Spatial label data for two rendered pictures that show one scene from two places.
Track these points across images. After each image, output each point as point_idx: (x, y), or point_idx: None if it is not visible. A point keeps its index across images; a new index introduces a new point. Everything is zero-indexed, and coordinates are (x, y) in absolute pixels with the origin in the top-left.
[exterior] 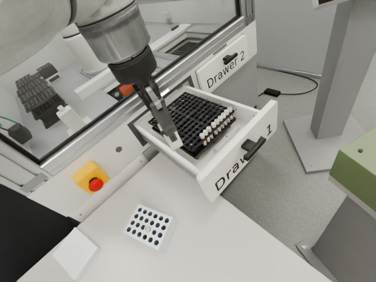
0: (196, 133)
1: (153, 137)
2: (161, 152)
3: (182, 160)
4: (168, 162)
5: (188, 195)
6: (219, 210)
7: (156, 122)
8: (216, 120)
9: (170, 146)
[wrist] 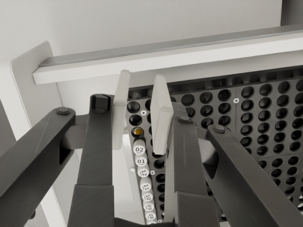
0: None
1: (274, 47)
2: (233, 34)
3: (122, 65)
4: (232, 26)
5: (118, 11)
6: (49, 41)
7: (178, 117)
8: (148, 197)
9: (121, 77)
